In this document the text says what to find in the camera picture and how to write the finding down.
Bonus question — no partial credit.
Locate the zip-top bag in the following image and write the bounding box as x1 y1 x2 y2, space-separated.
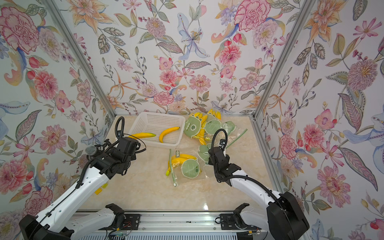
198 119 248 165
166 148 209 187
184 109 222 145

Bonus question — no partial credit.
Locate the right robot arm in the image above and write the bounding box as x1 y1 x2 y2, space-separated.
209 147 310 240

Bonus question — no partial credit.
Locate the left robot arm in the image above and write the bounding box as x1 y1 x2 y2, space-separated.
19 137 141 240

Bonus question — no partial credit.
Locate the black microphone on tripod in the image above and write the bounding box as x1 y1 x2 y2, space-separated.
85 139 111 157

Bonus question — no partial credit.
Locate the white plastic basket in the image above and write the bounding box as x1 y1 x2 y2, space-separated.
129 112 185 149

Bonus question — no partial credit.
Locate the aluminium front rail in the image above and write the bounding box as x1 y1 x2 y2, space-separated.
49 211 307 233

